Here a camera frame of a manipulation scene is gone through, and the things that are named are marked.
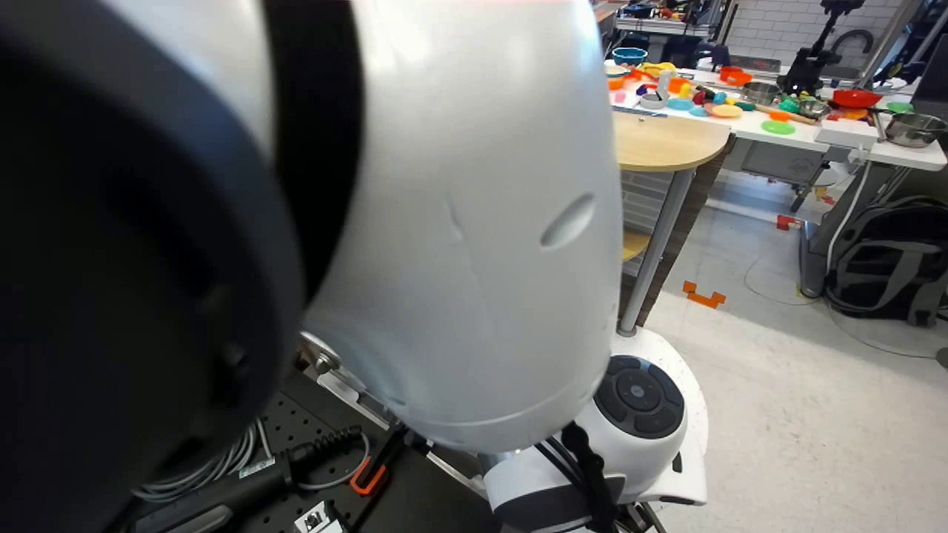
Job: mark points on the green plate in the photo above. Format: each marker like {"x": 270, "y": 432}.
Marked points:
{"x": 778, "y": 127}

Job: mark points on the white table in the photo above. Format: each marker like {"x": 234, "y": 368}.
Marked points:
{"x": 785, "y": 144}

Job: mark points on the orange plate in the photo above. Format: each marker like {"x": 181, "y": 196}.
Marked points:
{"x": 726, "y": 111}

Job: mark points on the round wooden table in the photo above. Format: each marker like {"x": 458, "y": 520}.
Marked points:
{"x": 659, "y": 141}

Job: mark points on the white box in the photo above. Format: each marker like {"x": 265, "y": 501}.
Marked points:
{"x": 846, "y": 133}

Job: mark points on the orange and black clamp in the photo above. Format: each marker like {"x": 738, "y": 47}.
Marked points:
{"x": 374, "y": 468}

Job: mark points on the red bowl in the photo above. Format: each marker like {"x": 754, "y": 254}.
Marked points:
{"x": 858, "y": 98}

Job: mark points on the orange container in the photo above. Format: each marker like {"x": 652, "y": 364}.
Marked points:
{"x": 735, "y": 76}

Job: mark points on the cluttered grey table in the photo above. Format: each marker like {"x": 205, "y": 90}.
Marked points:
{"x": 663, "y": 26}

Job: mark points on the light blue plate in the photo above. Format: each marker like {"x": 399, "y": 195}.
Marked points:
{"x": 680, "y": 104}

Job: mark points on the small steel pot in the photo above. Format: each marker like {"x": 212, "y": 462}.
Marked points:
{"x": 761, "y": 92}

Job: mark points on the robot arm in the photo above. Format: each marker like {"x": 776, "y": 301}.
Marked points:
{"x": 474, "y": 222}

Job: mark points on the large steel pot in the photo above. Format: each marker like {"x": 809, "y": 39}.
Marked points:
{"x": 915, "y": 132}

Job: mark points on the small steel bowl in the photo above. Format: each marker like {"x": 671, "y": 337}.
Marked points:
{"x": 813, "y": 109}

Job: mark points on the black stand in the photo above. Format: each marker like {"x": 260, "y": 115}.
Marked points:
{"x": 809, "y": 66}

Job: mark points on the black and grey backpack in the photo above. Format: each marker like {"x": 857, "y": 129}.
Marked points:
{"x": 889, "y": 259}

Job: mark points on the blue bowl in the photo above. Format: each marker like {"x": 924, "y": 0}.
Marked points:
{"x": 629, "y": 55}

